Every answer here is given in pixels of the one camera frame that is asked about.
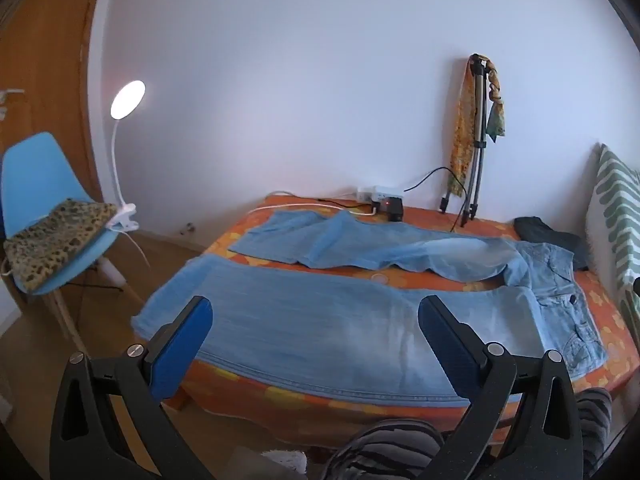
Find wooden door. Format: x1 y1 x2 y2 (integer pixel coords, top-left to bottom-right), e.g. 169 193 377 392
0 0 108 341

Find white clip lamp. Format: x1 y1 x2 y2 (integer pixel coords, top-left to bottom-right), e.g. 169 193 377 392
102 80 147 235

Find white power strip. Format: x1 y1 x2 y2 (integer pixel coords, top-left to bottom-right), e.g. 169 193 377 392
356 186 405 204

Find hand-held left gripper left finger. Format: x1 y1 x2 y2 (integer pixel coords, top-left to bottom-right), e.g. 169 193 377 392
49 295 216 480

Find green striped white pillow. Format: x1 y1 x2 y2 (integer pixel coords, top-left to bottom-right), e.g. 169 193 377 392
585 143 640 333

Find white lamp cable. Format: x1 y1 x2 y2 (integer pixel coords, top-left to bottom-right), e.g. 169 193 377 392
119 230 150 270

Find white power cable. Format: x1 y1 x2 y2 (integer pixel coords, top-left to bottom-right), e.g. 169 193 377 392
247 190 379 217

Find blue plastic chair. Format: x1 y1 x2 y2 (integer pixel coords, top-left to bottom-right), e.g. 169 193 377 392
0 132 151 356

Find white fluffy cloth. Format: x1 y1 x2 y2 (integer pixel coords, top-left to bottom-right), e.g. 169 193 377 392
260 450 308 480

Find orange floral bed cover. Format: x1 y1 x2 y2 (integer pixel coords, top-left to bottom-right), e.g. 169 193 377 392
177 195 640 448

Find leopard print cushion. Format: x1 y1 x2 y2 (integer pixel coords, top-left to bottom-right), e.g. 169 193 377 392
2 199 118 293

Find thin black floor cable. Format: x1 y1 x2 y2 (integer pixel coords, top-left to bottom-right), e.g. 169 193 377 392
64 280 123 293

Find metal door handle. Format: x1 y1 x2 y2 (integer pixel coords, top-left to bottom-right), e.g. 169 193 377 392
0 89 25 121

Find light blue denim pants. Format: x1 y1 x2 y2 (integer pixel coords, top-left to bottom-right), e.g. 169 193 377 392
131 208 608 407

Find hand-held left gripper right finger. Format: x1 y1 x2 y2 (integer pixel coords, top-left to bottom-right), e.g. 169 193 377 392
415 294 585 480

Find dark folded cloth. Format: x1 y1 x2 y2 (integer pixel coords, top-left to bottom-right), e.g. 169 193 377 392
514 216 593 272

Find orange patterned scarf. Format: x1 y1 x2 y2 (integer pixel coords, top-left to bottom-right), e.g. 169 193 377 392
448 53 506 197

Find silver tripod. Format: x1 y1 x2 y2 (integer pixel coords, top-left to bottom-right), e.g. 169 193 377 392
439 54 491 226

